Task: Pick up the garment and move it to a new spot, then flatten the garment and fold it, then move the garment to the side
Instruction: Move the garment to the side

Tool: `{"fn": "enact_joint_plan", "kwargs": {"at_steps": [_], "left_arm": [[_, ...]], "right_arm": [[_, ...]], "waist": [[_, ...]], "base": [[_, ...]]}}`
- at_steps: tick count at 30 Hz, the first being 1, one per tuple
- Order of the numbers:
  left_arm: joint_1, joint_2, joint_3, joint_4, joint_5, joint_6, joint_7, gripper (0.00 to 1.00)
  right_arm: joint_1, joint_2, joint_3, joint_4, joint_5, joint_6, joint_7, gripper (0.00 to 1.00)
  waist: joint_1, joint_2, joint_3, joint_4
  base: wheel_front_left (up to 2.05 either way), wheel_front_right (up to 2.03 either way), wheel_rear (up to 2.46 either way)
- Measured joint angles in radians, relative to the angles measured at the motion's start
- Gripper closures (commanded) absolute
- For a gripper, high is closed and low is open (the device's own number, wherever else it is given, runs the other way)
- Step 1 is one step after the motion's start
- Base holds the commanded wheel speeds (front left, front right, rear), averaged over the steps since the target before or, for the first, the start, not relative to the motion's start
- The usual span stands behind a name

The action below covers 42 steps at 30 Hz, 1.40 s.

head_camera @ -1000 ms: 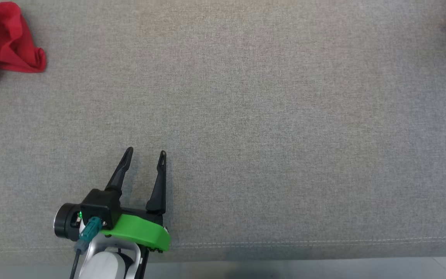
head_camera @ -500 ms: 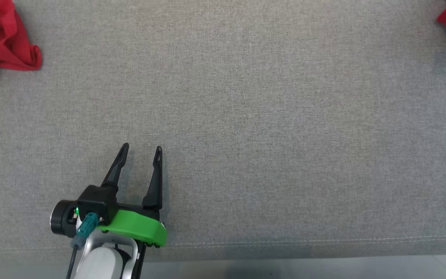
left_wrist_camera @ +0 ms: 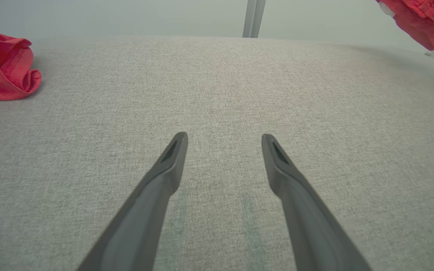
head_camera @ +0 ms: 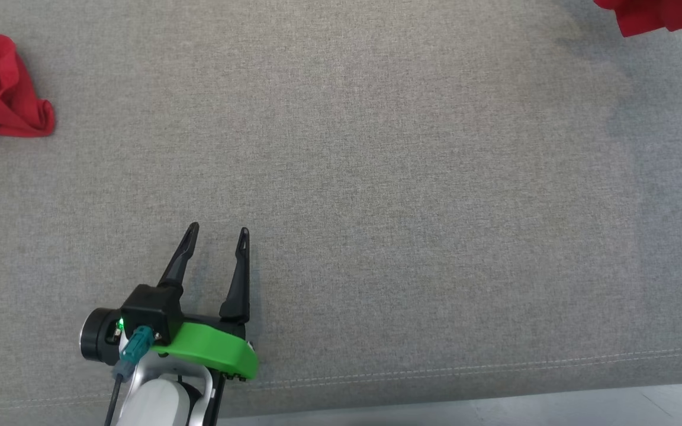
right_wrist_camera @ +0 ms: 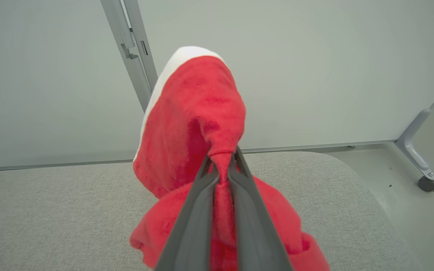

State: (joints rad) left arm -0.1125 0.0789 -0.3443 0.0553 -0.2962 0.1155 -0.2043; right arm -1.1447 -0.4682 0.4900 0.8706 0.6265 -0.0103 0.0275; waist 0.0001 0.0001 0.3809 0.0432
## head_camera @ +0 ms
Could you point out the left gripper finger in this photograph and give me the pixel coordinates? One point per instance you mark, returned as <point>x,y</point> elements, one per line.
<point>178,266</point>
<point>239,290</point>

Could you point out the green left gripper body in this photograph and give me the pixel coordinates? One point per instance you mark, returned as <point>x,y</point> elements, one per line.
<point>216,346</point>

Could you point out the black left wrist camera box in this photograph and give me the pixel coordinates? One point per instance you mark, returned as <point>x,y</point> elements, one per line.
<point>148,307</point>

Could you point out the grey fabric sofa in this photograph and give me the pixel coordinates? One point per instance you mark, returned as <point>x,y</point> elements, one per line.
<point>436,177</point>

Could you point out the red shorts white trim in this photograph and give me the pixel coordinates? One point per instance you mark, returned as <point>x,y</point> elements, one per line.
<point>649,18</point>

